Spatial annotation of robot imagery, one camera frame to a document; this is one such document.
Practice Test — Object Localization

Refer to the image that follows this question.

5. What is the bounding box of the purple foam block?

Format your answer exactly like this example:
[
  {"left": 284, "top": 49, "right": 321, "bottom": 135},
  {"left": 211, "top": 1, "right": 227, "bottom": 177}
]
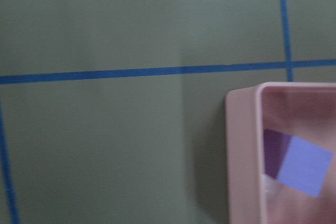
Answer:
[{"left": 263, "top": 129, "right": 333, "bottom": 197}]

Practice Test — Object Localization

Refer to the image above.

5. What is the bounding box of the pink plastic bin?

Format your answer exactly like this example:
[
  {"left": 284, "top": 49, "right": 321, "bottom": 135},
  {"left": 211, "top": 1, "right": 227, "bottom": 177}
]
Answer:
[{"left": 226, "top": 82, "right": 335, "bottom": 223}]

